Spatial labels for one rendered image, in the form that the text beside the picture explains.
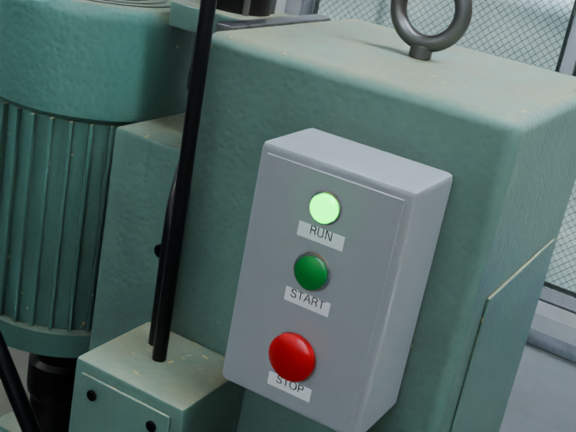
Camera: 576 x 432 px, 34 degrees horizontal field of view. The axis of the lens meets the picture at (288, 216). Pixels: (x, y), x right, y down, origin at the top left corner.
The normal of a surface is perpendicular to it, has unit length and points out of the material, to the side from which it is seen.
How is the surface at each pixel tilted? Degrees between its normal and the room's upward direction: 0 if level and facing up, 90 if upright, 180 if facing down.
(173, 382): 0
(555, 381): 90
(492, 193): 90
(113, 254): 90
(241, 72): 90
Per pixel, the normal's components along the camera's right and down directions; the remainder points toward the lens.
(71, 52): -0.07, 0.33
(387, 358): 0.85, 0.32
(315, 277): -0.45, 0.24
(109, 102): 0.31, 0.38
